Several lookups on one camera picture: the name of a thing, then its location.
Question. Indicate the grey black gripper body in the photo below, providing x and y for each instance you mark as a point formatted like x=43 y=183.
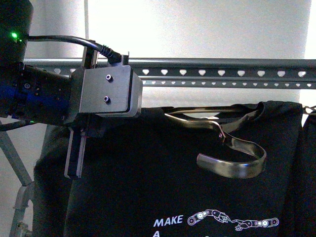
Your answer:
x=51 y=98

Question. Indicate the black long gripper finger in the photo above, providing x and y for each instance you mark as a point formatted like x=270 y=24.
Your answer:
x=75 y=153

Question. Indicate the black t-shirt small logo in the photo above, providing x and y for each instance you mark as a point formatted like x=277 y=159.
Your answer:
x=141 y=179

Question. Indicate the shiny metal clothes hanger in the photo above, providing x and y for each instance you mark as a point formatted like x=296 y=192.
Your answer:
x=229 y=169

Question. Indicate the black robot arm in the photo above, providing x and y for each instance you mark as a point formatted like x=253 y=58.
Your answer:
x=15 y=22

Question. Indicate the metal hanger of printed shirt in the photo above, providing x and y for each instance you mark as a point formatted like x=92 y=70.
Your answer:
x=310 y=111

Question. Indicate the black printed t-shirt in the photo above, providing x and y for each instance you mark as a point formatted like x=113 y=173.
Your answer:
x=306 y=181

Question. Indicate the grey camera mount box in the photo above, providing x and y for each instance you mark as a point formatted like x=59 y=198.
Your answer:
x=111 y=91

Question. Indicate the grey rack leg frame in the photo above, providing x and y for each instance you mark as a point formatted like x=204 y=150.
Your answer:
x=26 y=191

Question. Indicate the perforated metal rack rail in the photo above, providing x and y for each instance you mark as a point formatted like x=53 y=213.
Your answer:
x=210 y=73

